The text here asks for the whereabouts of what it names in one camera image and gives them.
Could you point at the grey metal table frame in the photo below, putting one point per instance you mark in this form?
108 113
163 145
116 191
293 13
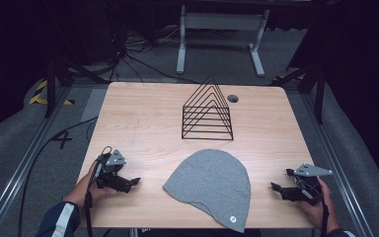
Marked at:
223 21

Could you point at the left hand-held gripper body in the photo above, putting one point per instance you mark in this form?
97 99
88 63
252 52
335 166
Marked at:
115 159

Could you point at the person's right hand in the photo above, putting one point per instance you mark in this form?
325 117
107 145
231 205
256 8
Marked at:
322 214

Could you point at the grey knit hat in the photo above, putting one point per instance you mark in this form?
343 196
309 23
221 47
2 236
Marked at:
210 187

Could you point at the black tripod stand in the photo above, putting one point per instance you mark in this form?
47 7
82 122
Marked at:
50 89
319 95

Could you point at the aluminium floor rail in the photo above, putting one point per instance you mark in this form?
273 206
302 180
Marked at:
16 171
335 154

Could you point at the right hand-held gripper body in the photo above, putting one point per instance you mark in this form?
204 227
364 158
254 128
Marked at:
309 171

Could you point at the person's left hand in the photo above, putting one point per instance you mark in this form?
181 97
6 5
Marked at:
85 191

